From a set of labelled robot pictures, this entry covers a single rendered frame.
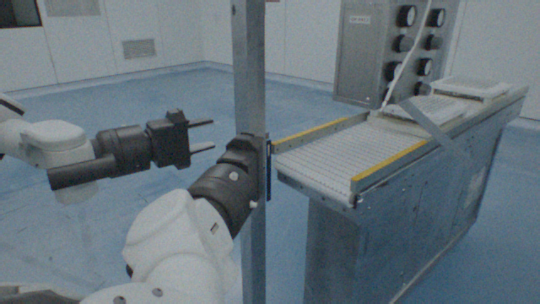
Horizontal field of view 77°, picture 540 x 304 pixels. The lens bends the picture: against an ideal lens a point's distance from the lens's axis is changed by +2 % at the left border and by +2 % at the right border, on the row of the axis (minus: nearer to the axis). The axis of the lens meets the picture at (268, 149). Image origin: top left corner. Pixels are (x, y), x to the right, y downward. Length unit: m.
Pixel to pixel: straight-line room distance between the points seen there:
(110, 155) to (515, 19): 3.94
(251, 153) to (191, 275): 0.27
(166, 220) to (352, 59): 0.50
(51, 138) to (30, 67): 4.92
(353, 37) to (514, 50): 3.56
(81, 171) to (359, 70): 0.52
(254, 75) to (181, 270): 0.64
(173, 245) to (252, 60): 0.61
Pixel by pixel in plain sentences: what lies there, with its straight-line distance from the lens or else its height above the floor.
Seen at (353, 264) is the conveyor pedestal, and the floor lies 0.49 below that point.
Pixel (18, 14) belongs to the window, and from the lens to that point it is 5.48.
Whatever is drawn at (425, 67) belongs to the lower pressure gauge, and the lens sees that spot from 0.79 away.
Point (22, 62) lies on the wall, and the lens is 5.50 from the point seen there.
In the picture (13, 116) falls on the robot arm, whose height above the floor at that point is 1.00.
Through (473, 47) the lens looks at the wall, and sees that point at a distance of 4.26.
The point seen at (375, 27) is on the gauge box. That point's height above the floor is 1.16.
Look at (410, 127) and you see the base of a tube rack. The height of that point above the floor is 0.83.
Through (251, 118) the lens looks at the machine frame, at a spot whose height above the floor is 0.93.
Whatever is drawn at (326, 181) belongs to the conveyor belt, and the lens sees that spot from 0.85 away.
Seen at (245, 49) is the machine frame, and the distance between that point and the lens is 0.83.
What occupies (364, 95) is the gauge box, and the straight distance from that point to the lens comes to 0.69.
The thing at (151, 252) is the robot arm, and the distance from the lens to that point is 0.32.
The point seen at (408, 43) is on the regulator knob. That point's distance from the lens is 0.69.
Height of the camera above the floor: 1.22
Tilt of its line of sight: 24 degrees down
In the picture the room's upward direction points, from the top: straight up
